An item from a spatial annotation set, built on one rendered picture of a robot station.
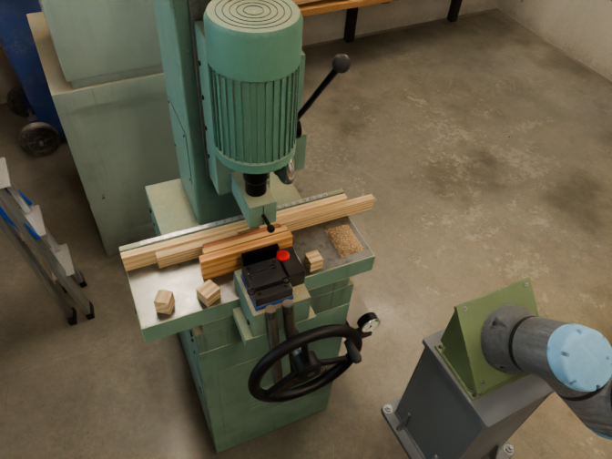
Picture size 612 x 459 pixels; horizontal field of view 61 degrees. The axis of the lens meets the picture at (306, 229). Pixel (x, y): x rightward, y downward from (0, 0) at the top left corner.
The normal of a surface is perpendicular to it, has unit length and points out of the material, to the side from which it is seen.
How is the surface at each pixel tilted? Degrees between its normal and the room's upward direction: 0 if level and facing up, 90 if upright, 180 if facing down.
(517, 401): 0
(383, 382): 0
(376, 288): 0
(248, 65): 90
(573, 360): 40
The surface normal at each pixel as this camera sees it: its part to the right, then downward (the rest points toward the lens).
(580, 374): 0.28, -0.07
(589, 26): -0.89, 0.29
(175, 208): 0.06, -0.68
